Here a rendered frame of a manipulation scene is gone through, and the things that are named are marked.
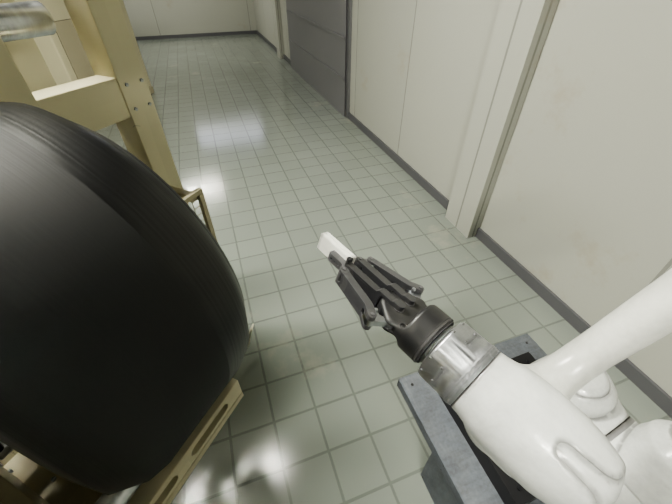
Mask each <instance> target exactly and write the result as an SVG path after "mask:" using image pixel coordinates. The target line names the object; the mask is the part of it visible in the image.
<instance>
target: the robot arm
mask: <svg viewBox="0 0 672 504"><path fill-rule="evenodd" d="M317 248H318V249H319V250H320V251H321V252H322V253H323V254H324V255H325V256H327V257H328V258H327V259H328V261H329V262H330V263H332V264H333V265H334V266H335V267H336V268H337V269H338V270H339V271H338V274H337V276H336V279H335V282H336V283H337V285H338V286H339V288H340V289H341V291H342V292H343V294H344V295H345V296H346V298H347V299H348V301H349V302H350V304H351V305H352V307H353V308H354V310H355V311H356V313H357V314H358V316H359V318H360V322H361V325H362V328H363V329H365V330H370V328H371V326H379V327H382V328H383V329H384V330H385V331H386V332H389V333H391V334H392V335H394V336H395V337H396V340H397V344H398V347H399V348H400V349H401V350H402V351H403V352H404V353H405V354H406V355H407V356H408V357H409V358H410V359H411V360H413V361H414V362H415V363H416V362H417V363H420V362H421V365H420V367H419V369H418V373H419V375H420V376H421V377H422V378H423V379H424V380H425V381H426V382H427V383H428V384H429V385H430V386H431V387H432V388H433V389H434V390H435V391H436V392H437V393H438V394H439V395H440V396H441V397H442V398H443V400H444V401H445V402H446V403H448V404H449V405H451V404H452V403H453V402H454V401H455V400H456V399H457V400H456V401H455V402H454V403H453V404H452V405H451V407H452V409H453V410H454V411H455V412H456V413H457V414H458V416H459V417H460V419H461V420H462V422H463V424H464V427H465V429H466V432H467V434H468V436H469V437H470V439H471V440H472V442H473V443H474V444H475V445H476V446H477V447H478V448H479V449H480V450H481V451H482V452H484V453H485V454H486V455H488V456H489V457H490V458H491V459H492V460H493V462H494V463H495V464H496V465H497V466H499V467H500V468H501V469H502V470H503V471H504V472H505V473H506V474H507V475H508V476H510V477H511V478H513V479H514V480H516V481H517V482H518V483H519V484H520V485H521V486H522V487H523V488H524V489H526V490H527V491H528V492H529V493H530V494H532V495H533V496H534V497H536V498H537V499H539V500H540V501H542V502H543V503H545V504H672V421H670V420H663V419H656V420H652V421H650V422H645V423H641V424H638V423H637V422H636V421H635V420H634V419H632V418H631V417H629V414H628V413H627V411H626V410H625V408H624V407H623V405H622V404H621V402H620V401H619V399H618V393H617V390H616V388H615V385H614V383H613V382H612V380H611V378H610V377H609V375H608V374H607V372H606V370H608V369H609V368H611V367H612V366H614V365H616V364H617V363H619V362H621V361H623V360H624V359H626V358H628V357H630V356H632V355H633V354H635V353H637V352H639V351H640V350H642V349H644V348H646V347H647V346H649V345H651V344H653V343H654V342H656V341H658V340H660V339H662V338H663V337H665V336H667V335H669V334H670V333H672V268H671V269H670V270H668V271H667V272H666V273H664V274H663V275H661V276H660V277H659V278H657V279H656V280H655V281H653V282H652V283H650V284H649V285H648V286H646V287H645V288H644V289H642V290H641V291H639V292H638V293H637V294H635V295H634V296H633V297H631V298H630V299H628V300H627V301H626V302H624V303H623V304H622V305H620V306H619V307H617V308H616V309H615V310H613V311H612V312H611V313H609V314H608V315H606V316H605V317H604V318H602V319H601V320H600V321H598V322H597V323H595V324H594V325H593V326H591V327H590V328H589V329H587V330H586V331H584V332H583V333H582V334H580V335H579V336H577V337H576V338H574V339H573V340H572V341H570V342H569V343H567V344H566V345H564V346H563V347H561V348H560V349H558V350H557V351H555V352H554V353H552V354H549V355H546V356H544V357H542V358H540V359H538V360H536V361H534V362H532V363H531V364H520V363H517V362H515V361H514V360H512V359H510V358H508V357H507V356H506V355H504V354H503V353H501V352H500V353H499V354H498V352H499V350H498V349H497V348H496V347H495V346H494V345H492V344H490V343H489V342H488V341H487V340H485V339H484V338H483V337H482V336H481V335H479V334H478V333H477V332H476V331H475V330H473V329H472V328H471V327H470V326H469V325H467V324H466V323H464V322H463V323H460V324H458V325H457V326H455V327H454V322H453V321H454V320H453V319H452V318H451V317H449V316H448V315H447V314H446V313H445V312H443V311H442V310H441V309H440V308H439V307H437V306H436V305H429V306H427V305H426V304H425V302H424V301H423V300H422V299H421V294H422V293H423V291H424V287H423V286H421V285H419V284H416V283H414V282H411V281H409V280H408V279H406V278H405V277H403V276H401V275H400V274H398V273H397V272H395V271H394V270H392V269H390V268H389V267H387V266H386V265H384V264H382V263H381V262H379V261H378V260H376V259H375V258H373V257H371V256H369V257H368V258H367V259H364V258H362V257H358V256H357V255H355V254H354V253H353V252H352V251H350V249H349V248H347V247H345V246H344V245H343V244H341V243H340V242H339V241H338V240H337V239H336V238H335V237H333V236H332V235H331V234H330V233H329V232H325V233H321V236H320V239H319V242H318V245H317ZM372 265H373V266H372ZM497 354H498V355H497ZM496 355H497V356H496ZM495 356H496V357H495ZM494 357H495V358H494ZM493 358H494V359H493ZM492 359H493V360H492ZM491 360H492V361H491ZM490 361H491V362H490ZM486 366H487V367H486ZM485 367H486V368H485ZM484 368H485V369H484ZM483 369H484V370H483ZM482 370H483V371H482ZM481 371H482V372H481ZM480 372H481V373H480ZM475 378H476V379H475ZM474 379H475V380H474ZM473 380H474V381H473ZM472 381H473V382H472ZM471 382H472V383H471ZM470 383H471V384H470ZM465 389H466V390H465ZM464 390H465V391H464ZM463 391H464V392H463ZM462 392H463V393H462ZM461 393H462V394H461ZM460 394H461V395H460ZM459 395H460V396H459Z"/></svg>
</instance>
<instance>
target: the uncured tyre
mask: <svg viewBox="0 0 672 504"><path fill-rule="evenodd" d="M248 342H249V328H248V322H247V315H246V309H245V302H244V297H243V293H242V290H241V287H240V284H239V281H238V279H237V277H236V274H235V272H234V270H233V268H232V266H231V264H230V262H229V260H228V259H227V257H226V255H225V253H224V252H223V250H222V249H221V247H220V245H219V244H218V242H217V241H216V239H215V238H214V237H213V235H212V234H211V232H210V231H209V230H208V228H207V227H206V226H205V224H204V223H203V222H202V221H201V219H200V218H199V217H198V216H197V214H196V213H195V212H194V211H193V210H192V209H191V207H190V206H189V205H188V204H187V203H186V202H185V201H184V200H183V199H182V198H181V197H180V196H179V195H178V193H177V192H176V191H175V190H174V189H173V188H172V187H170V186H169V185H168V184H167V183H166V182H165V181H164V180H163V179H162V178H161V177H160V176H159V175H158V174H156V173H155V172H154V171H153V170H152V169H151V168H149V167H148V166H147V165H146V164H144V163H143V162H142V161H141V160H139V159H138V158H137V157H135V156H134V155H133V154H131V153H130V152H129V151H127V150H126V149H124V148H123V147H121V146H120V145H118V144H117V143H115V142H113V141H112V140H110V139H108V138H107V137H105V136H103V135H101V134H99V133H97V132H95V131H93V130H91V129H89V128H87V127H84V126H82V125H80V124H77V123H75V122H73V121H70V120H68V119H65V118H63V117H61V116H58V115H56V114H54V113H51V112H49V111H46V110H44V109H41V108H38V107H35V106H32V105H28V104H24V103H18V102H0V441H1V442H2V443H4V444H5V445H7V446H9V447H10V448H12V449H14V450H15V451H17V452H18V453H20V454H22V455H23V456H25V457H27V458H28V459H30V460H32V461H33V462H35V463H37V464H38V465H40V466H42V467H44V468H45V469H47V470H49V471H51V472H52V473H54V474H56V475H58V476H60V477H62V478H64V479H66V480H68V481H71V482H73V483H76V484H79V485H81V486H84V487H87V488H90V489H92V490H95V491H98V492H100V493H103V494H106V495H111V494H114V493H117V492H120V491H122V490H125V489H128V488H131V487H134V486H137V485H140V484H142V483H145V482H148V481H150V480H151V479H152V478H153V477H154V476H156V475H157V474H158V473H159V472H160V471H161V470H162V469H163V468H165V467H166V466H167V465H168V464H169V463H170V462H171V461H172V459H173V458H174V457H175V455H176V454H177V452H178V451H179V450H180V448H181V447H182V446H183V444H184V443H185V442H186V440H187V439H188V437H189V436H190V435H191V433H192V432H193V431H194V429H195V428H196V427H197V425H198V424H199V422H200V421H201V420H202V418H203V417H204V416H205V414H206V413H207V412H208V410H209V409H210V407H211V406H212V405H213V403H214V402H215V401H216V399H217V398H218V397H219V395H220V394H221V392H222V391H223V390H224V388H225V387H226V386H227V384H228V383H229V382H230V380H231V379H232V377H233V376H234V375H235V373H236V372H237V371H238V369H239V367H240V365H241V363H242V360H243V357H244V355H245V352H246V350H247V347H248Z"/></svg>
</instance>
